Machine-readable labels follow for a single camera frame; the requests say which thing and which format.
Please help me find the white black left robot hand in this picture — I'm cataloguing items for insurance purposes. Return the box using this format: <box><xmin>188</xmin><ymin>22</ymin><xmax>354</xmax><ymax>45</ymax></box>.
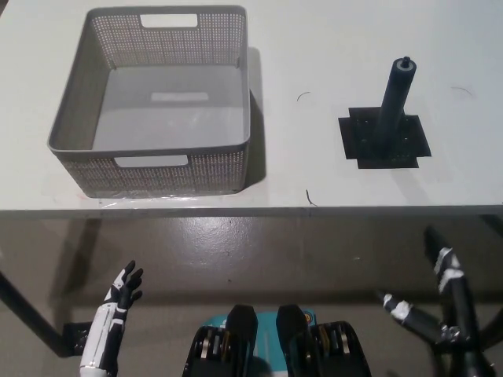
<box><xmin>80</xmin><ymin>258</ymin><xmax>145</xmax><ymax>372</ymax></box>

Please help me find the black teal robot torso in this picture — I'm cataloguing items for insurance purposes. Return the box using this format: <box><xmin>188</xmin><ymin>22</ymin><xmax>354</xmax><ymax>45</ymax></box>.
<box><xmin>182</xmin><ymin>304</ymin><xmax>373</xmax><ymax>377</ymax></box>

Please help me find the grey perforated plastic basket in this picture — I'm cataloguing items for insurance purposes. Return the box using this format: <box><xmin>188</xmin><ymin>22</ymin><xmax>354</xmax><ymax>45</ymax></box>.
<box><xmin>46</xmin><ymin>4</ymin><xmax>252</xmax><ymax>199</ymax></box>

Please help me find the black metal table leg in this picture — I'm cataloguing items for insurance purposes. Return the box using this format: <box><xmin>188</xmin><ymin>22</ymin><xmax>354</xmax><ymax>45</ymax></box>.
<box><xmin>0</xmin><ymin>270</ymin><xmax>70</xmax><ymax>357</ymax></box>
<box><xmin>481</xmin><ymin>214</ymin><xmax>503</xmax><ymax>236</ymax></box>

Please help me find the black tape patch mat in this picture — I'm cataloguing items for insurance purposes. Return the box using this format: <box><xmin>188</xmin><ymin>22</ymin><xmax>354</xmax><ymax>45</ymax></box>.
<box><xmin>338</xmin><ymin>105</ymin><xmax>432</xmax><ymax>170</ymax></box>

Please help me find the black table foot plate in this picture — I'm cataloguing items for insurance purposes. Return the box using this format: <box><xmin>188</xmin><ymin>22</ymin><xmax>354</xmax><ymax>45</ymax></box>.
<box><xmin>62</xmin><ymin>321</ymin><xmax>94</xmax><ymax>357</ymax></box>

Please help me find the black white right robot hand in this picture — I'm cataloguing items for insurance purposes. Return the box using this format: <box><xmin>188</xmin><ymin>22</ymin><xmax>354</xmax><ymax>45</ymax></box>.
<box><xmin>376</xmin><ymin>225</ymin><xmax>498</xmax><ymax>377</ymax></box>

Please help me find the clear adhesive tape strip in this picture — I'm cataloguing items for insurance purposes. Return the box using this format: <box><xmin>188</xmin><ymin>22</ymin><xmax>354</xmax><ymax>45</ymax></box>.
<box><xmin>96</xmin><ymin>192</ymin><xmax>213</xmax><ymax>208</ymax></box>

